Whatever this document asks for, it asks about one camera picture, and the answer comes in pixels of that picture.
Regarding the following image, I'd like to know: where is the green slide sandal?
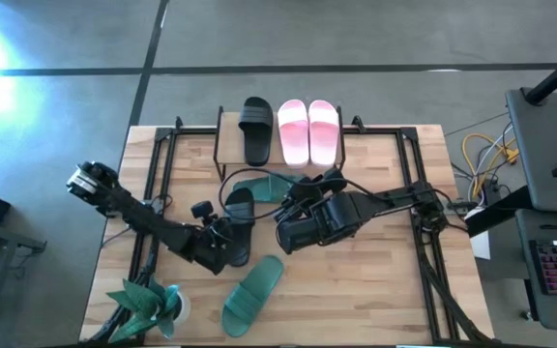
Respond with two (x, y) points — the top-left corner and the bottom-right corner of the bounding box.
(220, 254), (285, 338)
(232, 172), (308, 204)

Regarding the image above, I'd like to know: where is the black support beam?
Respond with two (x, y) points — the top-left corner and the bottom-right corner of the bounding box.
(465, 186), (521, 239)

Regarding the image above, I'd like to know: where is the grey desk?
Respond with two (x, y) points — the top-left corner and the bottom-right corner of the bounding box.
(513, 207), (557, 334)
(504, 86), (557, 217)

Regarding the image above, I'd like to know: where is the green artificial plant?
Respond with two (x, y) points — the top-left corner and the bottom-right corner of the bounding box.
(105, 274), (183, 344)

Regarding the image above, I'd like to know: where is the wooden shelf black wire frame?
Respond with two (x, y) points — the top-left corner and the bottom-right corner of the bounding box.
(212, 104), (346, 184)

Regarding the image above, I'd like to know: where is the yellow cable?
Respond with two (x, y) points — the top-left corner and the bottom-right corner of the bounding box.
(460, 132), (520, 200)

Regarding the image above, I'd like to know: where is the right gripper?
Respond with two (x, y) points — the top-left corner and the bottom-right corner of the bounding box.
(281, 166), (350, 214)

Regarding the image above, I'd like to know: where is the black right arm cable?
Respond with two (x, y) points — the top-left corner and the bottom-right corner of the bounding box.
(218, 166), (454, 223)

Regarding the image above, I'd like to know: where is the white paper sheet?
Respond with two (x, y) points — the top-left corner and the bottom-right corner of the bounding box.
(469, 230), (492, 262)

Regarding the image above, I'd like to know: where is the white plant pot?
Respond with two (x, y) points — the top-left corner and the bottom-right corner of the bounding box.
(170, 289), (192, 324)

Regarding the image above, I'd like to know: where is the black slide sandal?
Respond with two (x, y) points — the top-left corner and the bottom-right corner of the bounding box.
(223, 187), (256, 268)
(237, 96), (275, 168)

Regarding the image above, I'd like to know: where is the pink slide sandal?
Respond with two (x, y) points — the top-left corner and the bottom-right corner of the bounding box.
(307, 100), (341, 168)
(277, 99), (311, 169)

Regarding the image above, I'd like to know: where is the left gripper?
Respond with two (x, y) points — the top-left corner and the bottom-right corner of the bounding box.
(181, 200), (246, 276)

